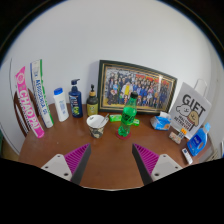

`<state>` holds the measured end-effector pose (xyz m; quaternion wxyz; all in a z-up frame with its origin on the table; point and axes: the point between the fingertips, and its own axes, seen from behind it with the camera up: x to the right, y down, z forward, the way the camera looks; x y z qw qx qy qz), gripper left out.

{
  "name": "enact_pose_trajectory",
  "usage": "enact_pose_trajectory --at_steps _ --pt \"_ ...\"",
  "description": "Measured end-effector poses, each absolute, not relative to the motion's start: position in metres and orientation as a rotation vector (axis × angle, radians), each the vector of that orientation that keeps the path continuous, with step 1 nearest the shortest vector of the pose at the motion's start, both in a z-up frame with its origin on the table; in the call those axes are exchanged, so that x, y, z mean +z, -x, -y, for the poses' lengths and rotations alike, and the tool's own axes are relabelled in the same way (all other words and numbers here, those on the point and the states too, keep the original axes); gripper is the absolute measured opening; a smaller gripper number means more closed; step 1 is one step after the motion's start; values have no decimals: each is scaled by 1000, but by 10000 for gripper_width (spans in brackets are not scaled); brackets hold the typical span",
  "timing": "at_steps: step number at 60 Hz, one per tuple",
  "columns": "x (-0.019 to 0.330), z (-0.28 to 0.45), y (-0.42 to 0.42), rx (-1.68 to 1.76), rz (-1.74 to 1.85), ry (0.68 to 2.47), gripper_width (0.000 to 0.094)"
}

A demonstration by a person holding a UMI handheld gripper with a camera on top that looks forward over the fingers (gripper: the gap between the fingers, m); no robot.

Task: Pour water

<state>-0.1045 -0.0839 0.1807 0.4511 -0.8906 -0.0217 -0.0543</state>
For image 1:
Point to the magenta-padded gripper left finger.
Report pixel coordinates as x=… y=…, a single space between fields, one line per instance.
x=75 y=163

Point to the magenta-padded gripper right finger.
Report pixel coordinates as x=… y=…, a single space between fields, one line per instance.
x=150 y=163

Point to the green plastic drink bottle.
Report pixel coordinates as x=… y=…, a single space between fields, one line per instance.
x=126 y=116

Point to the small patterned flat box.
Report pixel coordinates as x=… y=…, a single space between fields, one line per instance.
x=175 y=137

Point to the camouflage print mug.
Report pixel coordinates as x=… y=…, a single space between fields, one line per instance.
x=95 y=131

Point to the small white remote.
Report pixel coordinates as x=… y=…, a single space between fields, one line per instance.
x=187 y=156

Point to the light blue tissue pack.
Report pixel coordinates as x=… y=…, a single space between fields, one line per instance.
x=160 y=121

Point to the blue detergent bottle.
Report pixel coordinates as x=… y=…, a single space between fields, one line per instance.
x=196 y=143

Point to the white bottle with blue cap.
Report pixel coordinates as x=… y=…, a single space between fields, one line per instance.
x=61 y=106

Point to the dark blue pump bottle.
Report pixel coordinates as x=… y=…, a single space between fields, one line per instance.
x=76 y=103

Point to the brown pump bottle yellow label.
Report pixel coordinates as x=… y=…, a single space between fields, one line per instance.
x=92 y=105

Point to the white printed paper gift bag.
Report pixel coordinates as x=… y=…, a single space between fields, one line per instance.
x=190 y=110

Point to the white and green tube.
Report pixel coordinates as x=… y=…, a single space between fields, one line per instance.
x=41 y=96

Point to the pink printed tube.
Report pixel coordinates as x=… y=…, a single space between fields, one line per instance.
x=28 y=103

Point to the framed group picture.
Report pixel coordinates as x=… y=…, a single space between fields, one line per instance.
x=146 y=86

